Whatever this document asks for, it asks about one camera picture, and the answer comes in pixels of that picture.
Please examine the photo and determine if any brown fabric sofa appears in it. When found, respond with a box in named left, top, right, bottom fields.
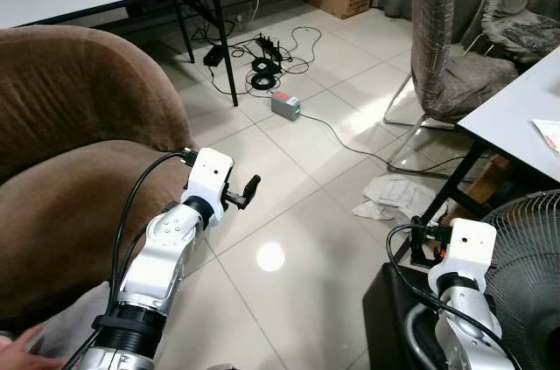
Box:
left=0, top=24, right=199, bottom=329

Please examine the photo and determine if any person's hand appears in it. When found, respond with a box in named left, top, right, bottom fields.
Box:
left=0, top=324, right=64, bottom=362

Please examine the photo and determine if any black box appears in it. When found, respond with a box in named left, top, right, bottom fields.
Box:
left=362, top=260, right=456, bottom=370

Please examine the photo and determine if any grey power box red label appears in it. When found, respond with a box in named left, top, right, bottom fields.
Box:
left=270, top=90, right=304, bottom=120

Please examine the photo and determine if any grey standing fan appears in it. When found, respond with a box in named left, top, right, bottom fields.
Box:
left=479, top=190, right=560, bottom=370

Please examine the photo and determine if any black router with antennas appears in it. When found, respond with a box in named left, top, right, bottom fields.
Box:
left=251, top=33, right=286, bottom=74

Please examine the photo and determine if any black power adapter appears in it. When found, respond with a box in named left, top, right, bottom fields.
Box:
left=202, top=45, right=228, bottom=67

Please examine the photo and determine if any white table with paper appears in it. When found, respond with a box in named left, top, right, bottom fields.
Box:
left=442, top=46, right=560, bottom=222

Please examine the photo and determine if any grey velvet chair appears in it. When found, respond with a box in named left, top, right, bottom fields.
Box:
left=471, top=0, right=560, bottom=66
left=385, top=0, right=523, bottom=171

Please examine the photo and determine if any grey cloth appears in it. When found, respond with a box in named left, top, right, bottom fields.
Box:
left=26, top=281, right=119, bottom=364

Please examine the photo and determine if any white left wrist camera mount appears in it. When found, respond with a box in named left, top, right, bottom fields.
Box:
left=182, top=148, right=236, bottom=227

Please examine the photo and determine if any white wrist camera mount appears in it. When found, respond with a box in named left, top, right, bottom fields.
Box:
left=427, top=218, right=498, bottom=297
left=182, top=148, right=236, bottom=227

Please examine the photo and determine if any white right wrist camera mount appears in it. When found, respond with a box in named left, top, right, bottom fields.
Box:
left=427, top=218, right=498, bottom=297

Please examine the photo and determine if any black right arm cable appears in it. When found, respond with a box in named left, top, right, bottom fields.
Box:
left=386, top=222, right=501, bottom=370

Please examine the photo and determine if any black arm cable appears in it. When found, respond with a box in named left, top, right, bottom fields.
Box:
left=108, top=150, right=197, bottom=303
left=386, top=222, right=501, bottom=370

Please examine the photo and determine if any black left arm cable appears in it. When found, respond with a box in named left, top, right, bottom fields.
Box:
left=108, top=150, right=197, bottom=303

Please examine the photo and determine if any grey floor cable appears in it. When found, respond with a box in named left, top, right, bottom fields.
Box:
left=297, top=111, right=473, bottom=171

